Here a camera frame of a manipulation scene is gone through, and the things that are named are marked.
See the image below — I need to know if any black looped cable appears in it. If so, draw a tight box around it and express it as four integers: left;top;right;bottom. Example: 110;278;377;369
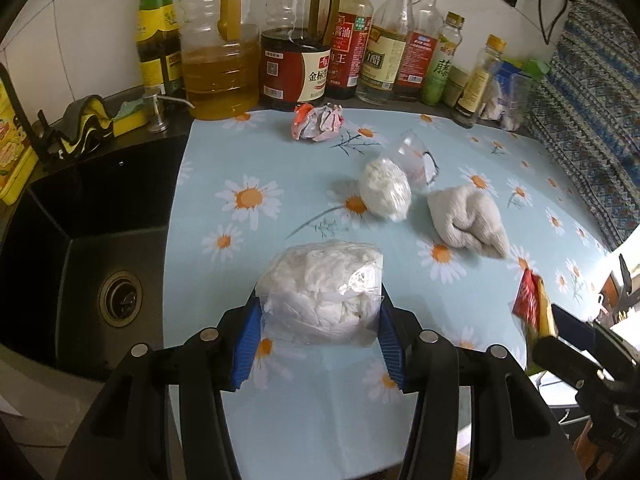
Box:
536;0;577;47

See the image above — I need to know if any pink white wrapper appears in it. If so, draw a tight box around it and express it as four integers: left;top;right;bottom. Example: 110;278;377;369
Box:
291;102;347;142

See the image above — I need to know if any small bag of white tissue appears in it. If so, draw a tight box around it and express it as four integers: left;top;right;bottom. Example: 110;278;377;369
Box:
359;157;414;222

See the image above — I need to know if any person's right hand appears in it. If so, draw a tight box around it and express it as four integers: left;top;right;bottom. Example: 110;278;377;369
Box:
574;422;621;476

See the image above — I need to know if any slim bottle with yellow cap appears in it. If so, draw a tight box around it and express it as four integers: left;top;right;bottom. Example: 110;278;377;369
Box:
451;33;508;129

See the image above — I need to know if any dark soy sauce jug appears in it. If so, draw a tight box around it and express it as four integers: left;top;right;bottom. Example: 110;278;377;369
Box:
259;0;342;112

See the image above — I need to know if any black sink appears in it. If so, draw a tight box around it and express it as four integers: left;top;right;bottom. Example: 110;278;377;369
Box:
0;131;194;377

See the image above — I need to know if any large cooking oil jug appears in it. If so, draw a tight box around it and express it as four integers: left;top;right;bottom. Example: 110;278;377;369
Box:
177;0;262;122

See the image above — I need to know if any small glass jar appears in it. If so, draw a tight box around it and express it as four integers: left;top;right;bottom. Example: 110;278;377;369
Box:
442;66;472;109

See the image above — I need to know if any large bag of white tissue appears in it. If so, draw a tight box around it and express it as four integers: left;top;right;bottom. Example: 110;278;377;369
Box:
255;241;387;347

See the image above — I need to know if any red yellow snack packet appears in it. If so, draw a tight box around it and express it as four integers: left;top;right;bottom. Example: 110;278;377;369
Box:
511;267;560;375

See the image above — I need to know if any green bag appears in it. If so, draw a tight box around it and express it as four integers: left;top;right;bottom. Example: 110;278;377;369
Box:
519;57;552;82

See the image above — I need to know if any yellow green sponge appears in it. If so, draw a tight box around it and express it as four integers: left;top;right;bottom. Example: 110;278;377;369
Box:
112;99;149;137

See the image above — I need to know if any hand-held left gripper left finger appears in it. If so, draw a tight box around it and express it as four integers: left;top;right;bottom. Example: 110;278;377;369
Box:
57;305;264;480

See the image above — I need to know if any yellow dish soap bottle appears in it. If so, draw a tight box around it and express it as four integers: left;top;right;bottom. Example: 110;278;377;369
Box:
0;79;41;207

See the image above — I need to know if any patterned blue curtain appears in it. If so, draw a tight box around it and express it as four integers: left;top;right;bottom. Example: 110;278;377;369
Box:
524;0;640;257

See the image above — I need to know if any clear plastic cup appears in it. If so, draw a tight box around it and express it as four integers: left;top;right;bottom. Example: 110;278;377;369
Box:
385;129;439;193

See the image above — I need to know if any dark bottle with green label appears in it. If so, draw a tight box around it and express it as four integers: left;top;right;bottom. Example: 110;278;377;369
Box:
136;0;184;99

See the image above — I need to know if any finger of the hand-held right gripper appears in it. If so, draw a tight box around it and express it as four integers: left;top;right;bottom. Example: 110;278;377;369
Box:
550;304;608;358
531;332;608;391

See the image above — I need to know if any black and yellow cloth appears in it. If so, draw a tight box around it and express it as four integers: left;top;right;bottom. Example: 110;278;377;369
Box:
36;93;117;162

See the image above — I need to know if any metal soap dispenser pump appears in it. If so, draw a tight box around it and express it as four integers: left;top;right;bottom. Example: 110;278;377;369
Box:
141;86;197;134

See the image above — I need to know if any white and blue bag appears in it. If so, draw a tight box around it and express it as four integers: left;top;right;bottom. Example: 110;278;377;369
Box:
481;61;532;132

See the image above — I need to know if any blue daisy print tablecloth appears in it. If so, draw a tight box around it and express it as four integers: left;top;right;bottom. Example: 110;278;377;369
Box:
164;106;623;480

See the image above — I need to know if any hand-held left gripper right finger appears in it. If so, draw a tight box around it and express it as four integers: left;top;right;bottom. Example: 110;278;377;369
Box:
376;285;587;480

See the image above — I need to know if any beige cloth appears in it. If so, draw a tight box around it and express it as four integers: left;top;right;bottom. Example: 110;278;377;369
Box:
426;185;512;261

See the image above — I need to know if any tall bottle with red label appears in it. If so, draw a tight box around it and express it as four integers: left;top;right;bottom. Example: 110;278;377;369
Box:
394;0;446;103

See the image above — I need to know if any clear bottle with beige label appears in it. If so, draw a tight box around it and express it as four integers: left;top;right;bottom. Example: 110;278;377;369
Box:
356;0;419;107

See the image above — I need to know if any green liquid bottle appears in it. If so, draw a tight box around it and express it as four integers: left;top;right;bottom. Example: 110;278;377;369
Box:
419;11;467;108

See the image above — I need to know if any red label bottle dark cap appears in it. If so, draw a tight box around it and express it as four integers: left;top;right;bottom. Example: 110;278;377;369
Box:
325;0;376;101

